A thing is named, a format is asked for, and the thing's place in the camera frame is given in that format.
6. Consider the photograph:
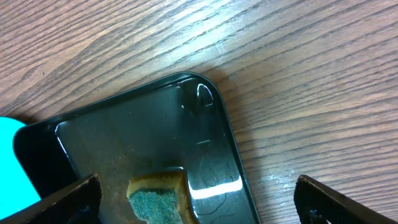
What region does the green yellow sponge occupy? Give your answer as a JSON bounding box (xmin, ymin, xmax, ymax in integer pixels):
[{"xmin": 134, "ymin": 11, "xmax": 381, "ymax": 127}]
[{"xmin": 126, "ymin": 170, "xmax": 198, "ymax": 224}]

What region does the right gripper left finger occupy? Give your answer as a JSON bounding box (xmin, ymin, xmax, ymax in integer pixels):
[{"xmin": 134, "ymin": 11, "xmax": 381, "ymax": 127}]
[{"xmin": 1, "ymin": 174, "xmax": 103, "ymax": 224}]

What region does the black tray with water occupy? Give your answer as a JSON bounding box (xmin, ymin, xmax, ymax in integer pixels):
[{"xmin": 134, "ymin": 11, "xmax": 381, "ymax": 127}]
[{"xmin": 13, "ymin": 72, "xmax": 259, "ymax": 223}]

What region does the teal plastic tray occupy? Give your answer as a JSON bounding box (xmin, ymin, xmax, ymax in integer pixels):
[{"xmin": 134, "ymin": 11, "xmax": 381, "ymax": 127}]
[{"xmin": 1, "ymin": 117, "xmax": 40, "ymax": 219}]

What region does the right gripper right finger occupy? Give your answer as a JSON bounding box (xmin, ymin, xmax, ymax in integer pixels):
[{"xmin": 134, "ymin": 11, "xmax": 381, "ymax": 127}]
[{"xmin": 294, "ymin": 175, "xmax": 395, "ymax": 224}]

